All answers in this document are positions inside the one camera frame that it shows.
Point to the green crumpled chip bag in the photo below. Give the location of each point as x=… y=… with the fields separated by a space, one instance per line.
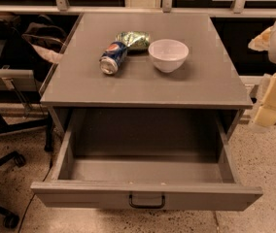
x=135 y=40

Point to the white bowl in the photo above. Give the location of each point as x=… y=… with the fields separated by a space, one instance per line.
x=168 y=55

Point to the blue Pepsi can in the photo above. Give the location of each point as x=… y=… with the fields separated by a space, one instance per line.
x=112 y=58

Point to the grey drawer cabinet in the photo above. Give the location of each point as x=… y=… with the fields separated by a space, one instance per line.
x=207 y=79

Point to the dark bag with white cloth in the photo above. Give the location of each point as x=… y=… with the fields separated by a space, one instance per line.
x=46 y=38

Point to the grey side table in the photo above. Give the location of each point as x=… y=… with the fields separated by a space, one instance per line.
x=22 y=80

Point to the black top drawer handle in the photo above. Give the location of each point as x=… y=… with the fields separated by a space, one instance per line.
x=146 y=202

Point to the grey top drawer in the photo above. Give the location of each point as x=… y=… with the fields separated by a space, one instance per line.
x=183 y=154

